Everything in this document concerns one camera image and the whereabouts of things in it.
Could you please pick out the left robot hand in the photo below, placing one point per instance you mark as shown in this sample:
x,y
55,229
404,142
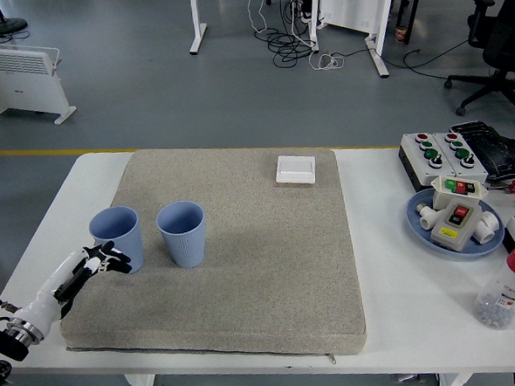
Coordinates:
x,y
49,293

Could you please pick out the blue ribbed cup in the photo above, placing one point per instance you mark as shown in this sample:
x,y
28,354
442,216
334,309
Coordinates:
x,y
184,250
120,230

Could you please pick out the grey-brown mat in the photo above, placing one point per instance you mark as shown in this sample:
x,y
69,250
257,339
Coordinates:
x,y
244,268

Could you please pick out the white panel heater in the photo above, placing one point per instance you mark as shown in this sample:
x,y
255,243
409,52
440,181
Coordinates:
x,y
14,81
351,3

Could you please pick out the black fan stand base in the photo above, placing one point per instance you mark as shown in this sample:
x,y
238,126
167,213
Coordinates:
x,y
7,26

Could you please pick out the white desk leg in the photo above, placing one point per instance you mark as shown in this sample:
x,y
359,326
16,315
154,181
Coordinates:
x,y
381,63
314,32
197,30

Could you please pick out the blue plate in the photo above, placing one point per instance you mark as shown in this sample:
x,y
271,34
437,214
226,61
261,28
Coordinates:
x,y
415,231

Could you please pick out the white pipe fitting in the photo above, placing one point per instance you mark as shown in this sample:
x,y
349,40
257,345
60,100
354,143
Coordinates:
x,y
427,222
487,227

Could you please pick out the grey four-button control box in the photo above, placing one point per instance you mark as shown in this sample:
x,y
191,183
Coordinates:
x,y
417,165
477,173

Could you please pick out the small can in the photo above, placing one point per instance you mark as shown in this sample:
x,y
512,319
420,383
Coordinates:
x,y
401,34

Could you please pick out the clear bottle with red cap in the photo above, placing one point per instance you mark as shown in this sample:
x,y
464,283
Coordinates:
x,y
504,296

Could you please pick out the black foot pedal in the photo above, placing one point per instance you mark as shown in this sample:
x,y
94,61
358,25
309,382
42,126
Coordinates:
x,y
495,148

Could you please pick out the black office chair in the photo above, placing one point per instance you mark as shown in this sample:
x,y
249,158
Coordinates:
x,y
502,42

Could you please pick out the white wall switch panel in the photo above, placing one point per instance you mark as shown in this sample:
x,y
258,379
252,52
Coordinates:
x,y
295,169

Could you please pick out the white green-red button switch box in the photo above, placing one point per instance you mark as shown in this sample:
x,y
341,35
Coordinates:
x,y
441,197

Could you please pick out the grey red-black push-button switch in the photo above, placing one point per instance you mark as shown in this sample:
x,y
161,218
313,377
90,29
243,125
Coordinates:
x,y
450,233

